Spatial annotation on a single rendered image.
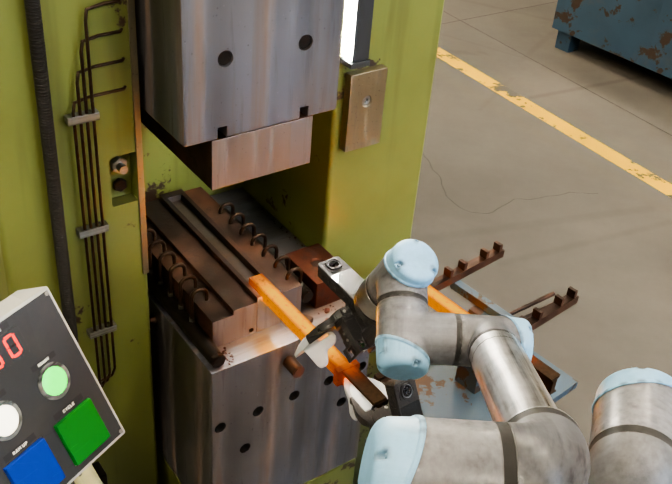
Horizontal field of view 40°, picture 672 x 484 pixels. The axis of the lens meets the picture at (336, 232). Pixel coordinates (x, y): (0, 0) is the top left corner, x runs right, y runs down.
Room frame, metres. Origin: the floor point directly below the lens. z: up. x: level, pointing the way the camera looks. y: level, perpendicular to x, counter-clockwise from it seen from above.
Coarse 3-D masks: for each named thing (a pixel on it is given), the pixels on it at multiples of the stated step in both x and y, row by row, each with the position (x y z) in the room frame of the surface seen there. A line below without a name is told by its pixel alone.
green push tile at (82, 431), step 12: (84, 408) 1.01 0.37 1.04; (60, 420) 0.98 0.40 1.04; (72, 420) 0.99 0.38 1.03; (84, 420) 1.00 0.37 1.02; (96, 420) 1.02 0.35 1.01; (60, 432) 0.97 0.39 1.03; (72, 432) 0.98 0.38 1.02; (84, 432) 0.99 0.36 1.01; (96, 432) 1.00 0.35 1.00; (108, 432) 1.02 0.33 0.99; (72, 444) 0.97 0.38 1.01; (84, 444) 0.98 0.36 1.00; (96, 444) 0.99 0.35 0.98; (72, 456) 0.95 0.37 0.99; (84, 456) 0.97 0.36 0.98
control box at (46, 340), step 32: (32, 288) 1.12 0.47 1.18; (0, 320) 1.02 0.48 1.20; (32, 320) 1.05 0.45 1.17; (64, 320) 1.09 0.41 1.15; (0, 352) 0.99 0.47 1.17; (32, 352) 1.02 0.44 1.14; (64, 352) 1.06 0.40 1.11; (0, 384) 0.96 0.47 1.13; (32, 384) 0.99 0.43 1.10; (96, 384) 1.06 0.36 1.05; (32, 416) 0.96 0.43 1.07; (64, 416) 0.99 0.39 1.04; (0, 448) 0.90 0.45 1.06; (64, 448) 0.96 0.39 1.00; (0, 480) 0.87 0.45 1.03; (64, 480) 0.93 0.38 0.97
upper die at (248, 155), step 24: (144, 120) 1.52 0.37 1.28; (312, 120) 1.43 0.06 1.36; (168, 144) 1.44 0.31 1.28; (216, 144) 1.32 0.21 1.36; (240, 144) 1.35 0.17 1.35; (264, 144) 1.37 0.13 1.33; (288, 144) 1.40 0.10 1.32; (192, 168) 1.37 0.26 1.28; (216, 168) 1.32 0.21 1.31; (240, 168) 1.35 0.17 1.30; (264, 168) 1.38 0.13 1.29; (288, 168) 1.41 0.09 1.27
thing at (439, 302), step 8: (432, 288) 1.54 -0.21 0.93; (432, 296) 1.52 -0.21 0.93; (440, 296) 1.52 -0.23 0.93; (432, 304) 1.51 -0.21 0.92; (440, 304) 1.49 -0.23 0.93; (448, 304) 1.49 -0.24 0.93; (456, 304) 1.50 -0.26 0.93; (448, 312) 1.47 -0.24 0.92; (456, 312) 1.47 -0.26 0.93; (464, 312) 1.47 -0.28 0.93; (536, 360) 1.33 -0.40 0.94; (536, 368) 1.31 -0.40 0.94; (544, 368) 1.31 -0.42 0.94; (544, 376) 1.30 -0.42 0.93; (552, 376) 1.29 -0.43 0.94; (544, 384) 1.30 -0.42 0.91; (552, 384) 1.29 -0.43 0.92; (552, 392) 1.29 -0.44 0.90
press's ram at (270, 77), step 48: (144, 0) 1.38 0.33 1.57; (192, 0) 1.29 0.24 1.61; (240, 0) 1.34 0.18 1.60; (288, 0) 1.40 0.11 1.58; (336, 0) 1.45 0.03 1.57; (144, 48) 1.39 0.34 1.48; (192, 48) 1.29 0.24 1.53; (240, 48) 1.34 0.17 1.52; (288, 48) 1.40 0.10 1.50; (336, 48) 1.46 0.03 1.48; (144, 96) 1.39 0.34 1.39; (192, 96) 1.29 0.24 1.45; (240, 96) 1.34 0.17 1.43; (288, 96) 1.40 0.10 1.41; (336, 96) 1.46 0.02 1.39; (192, 144) 1.29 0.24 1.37
